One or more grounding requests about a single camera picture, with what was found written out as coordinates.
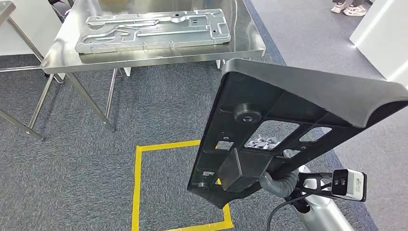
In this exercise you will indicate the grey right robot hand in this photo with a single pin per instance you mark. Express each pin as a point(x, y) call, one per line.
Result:
point(263, 143)

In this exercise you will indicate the black plastic part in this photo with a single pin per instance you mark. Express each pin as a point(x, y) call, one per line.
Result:
point(318, 92)

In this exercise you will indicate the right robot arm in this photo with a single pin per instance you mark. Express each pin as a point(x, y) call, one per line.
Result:
point(322, 213)

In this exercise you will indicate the stainless steel workbench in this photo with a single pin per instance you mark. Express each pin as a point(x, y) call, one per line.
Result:
point(242, 32)

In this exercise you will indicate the white box unit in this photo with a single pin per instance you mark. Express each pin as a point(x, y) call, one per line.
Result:
point(382, 38)

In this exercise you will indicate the person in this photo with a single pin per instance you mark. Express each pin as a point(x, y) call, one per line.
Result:
point(353, 11)

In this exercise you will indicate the machined aluminium plate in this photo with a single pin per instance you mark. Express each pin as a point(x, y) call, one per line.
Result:
point(143, 35)

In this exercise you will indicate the white cabinet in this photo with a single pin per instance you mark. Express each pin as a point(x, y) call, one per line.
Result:
point(32, 32)

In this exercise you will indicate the black camera bracket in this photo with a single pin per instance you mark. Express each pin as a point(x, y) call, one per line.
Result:
point(318, 174)

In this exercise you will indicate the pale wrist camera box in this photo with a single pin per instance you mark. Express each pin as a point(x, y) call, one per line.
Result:
point(353, 185)

